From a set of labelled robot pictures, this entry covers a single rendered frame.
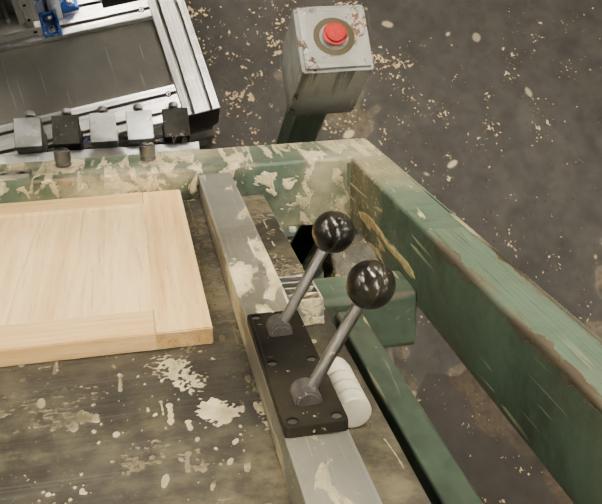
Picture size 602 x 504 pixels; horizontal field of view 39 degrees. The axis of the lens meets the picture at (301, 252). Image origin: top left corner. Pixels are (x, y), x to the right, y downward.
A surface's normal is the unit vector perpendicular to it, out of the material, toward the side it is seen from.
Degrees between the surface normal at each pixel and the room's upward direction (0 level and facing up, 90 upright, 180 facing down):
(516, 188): 0
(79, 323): 54
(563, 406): 90
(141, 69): 0
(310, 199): 36
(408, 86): 0
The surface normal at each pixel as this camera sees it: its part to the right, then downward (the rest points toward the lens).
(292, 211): 0.20, 0.36
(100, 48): 0.15, -0.26
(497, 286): -0.02, -0.93
